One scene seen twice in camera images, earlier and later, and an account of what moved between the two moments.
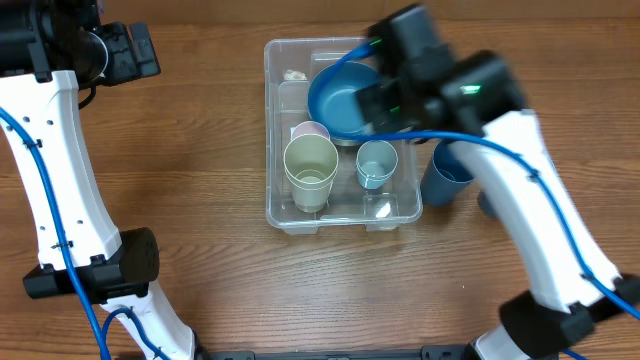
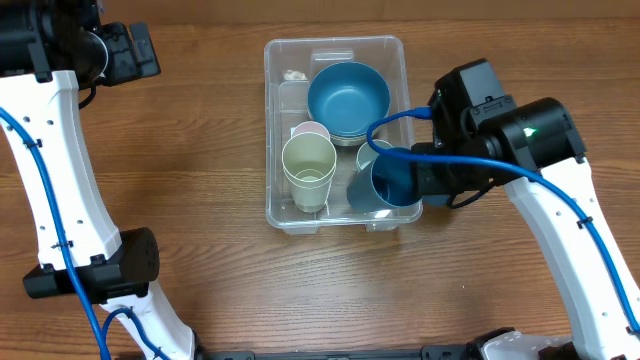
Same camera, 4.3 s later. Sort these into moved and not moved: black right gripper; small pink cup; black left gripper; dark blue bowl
Moved: black right gripper
Not moved: small pink cup; dark blue bowl; black left gripper
